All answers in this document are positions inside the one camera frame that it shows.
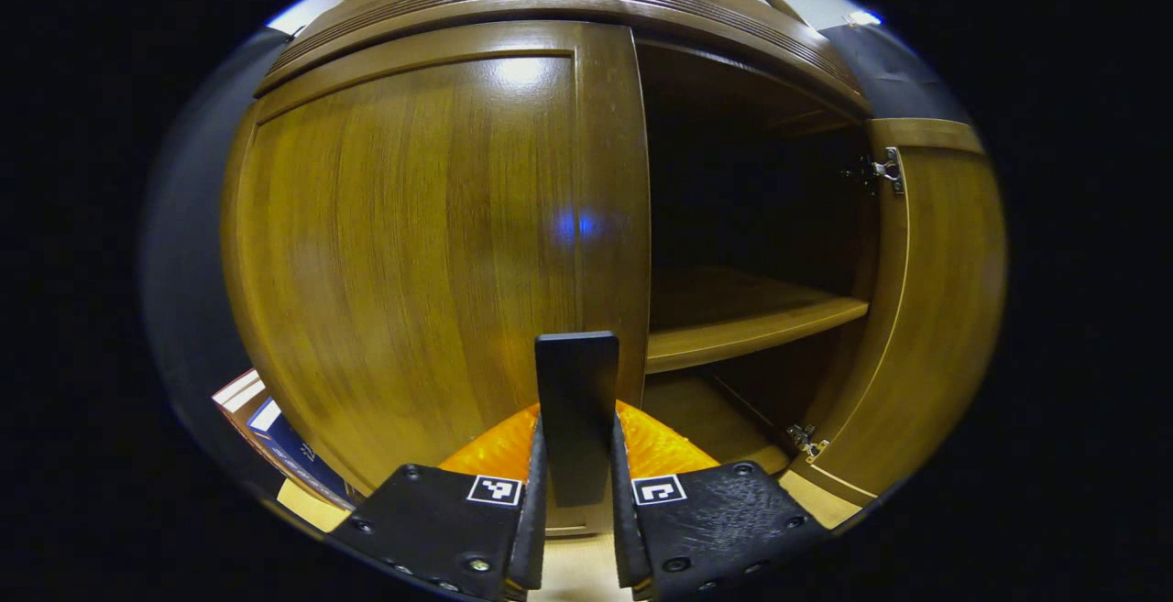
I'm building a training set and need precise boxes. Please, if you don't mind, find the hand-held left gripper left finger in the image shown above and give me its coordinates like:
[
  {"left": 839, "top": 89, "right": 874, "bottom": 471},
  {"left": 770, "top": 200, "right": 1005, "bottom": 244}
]
[{"left": 328, "top": 400, "right": 549, "bottom": 602}]

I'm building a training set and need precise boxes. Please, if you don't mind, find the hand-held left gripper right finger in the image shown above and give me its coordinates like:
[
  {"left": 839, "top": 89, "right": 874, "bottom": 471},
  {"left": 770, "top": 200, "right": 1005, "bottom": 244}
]
[{"left": 609, "top": 399, "right": 830, "bottom": 602}]

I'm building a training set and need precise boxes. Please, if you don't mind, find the brown cover book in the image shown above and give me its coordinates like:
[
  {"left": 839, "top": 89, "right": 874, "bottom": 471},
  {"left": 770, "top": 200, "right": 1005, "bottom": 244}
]
[{"left": 213, "top": 368, "right": 303, "bottom": 484}]

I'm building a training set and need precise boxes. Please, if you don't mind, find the blue cover book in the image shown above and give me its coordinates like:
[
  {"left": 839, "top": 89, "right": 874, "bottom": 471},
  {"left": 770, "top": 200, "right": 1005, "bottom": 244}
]
[{"left": 247, "top": 398, "right": 358, "bottom": 511}]

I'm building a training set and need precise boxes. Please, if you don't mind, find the wooden inner cabinet shelf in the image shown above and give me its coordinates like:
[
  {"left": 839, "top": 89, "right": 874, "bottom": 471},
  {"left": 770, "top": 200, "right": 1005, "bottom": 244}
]
[{"left": 646, "top": 265, "right": 870, "bottom": 374}]

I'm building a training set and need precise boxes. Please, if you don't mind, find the wooden double-door shoe cabinet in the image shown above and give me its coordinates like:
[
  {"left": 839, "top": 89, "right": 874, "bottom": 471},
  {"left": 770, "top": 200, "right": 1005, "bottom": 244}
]
[{"left": 220, "top": 0, "right": 1009, "bottom": 539}]

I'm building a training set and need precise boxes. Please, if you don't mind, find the black door handle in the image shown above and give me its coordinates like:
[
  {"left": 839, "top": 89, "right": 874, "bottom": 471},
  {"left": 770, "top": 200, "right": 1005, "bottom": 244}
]
[{"left": 535, "top": 332, "right": 620, "bottom": 508}]

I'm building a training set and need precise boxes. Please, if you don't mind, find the silver door hinge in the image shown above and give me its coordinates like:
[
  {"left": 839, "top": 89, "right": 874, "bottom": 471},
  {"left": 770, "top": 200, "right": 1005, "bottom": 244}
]
[
  {"left": 786, "top": 423, "right": 830, "bottom": 464},
  {"left": 860, "top": 147, "right": 906, "bottom": 195}
]

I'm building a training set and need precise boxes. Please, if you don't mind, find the wooden cabinet door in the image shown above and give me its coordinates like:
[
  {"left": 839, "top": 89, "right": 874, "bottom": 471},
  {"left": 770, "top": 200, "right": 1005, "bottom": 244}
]
[
  {"left": 220, "top": 20, "right": 652, "bottom": 539},
  {"left": 788, "top": 116, "right": 1009, "bottom": 507}
]

